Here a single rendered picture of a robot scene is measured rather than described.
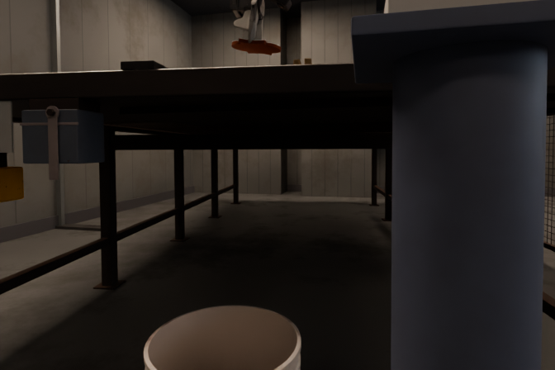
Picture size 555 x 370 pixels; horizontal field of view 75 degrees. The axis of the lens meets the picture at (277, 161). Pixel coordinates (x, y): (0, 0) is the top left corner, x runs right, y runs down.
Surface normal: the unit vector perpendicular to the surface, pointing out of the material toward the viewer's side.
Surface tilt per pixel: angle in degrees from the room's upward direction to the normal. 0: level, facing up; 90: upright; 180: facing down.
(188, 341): 87
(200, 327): 87
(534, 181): 90
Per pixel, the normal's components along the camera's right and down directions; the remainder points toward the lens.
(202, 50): -0.22, 0.04
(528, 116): 0.32, 0.03
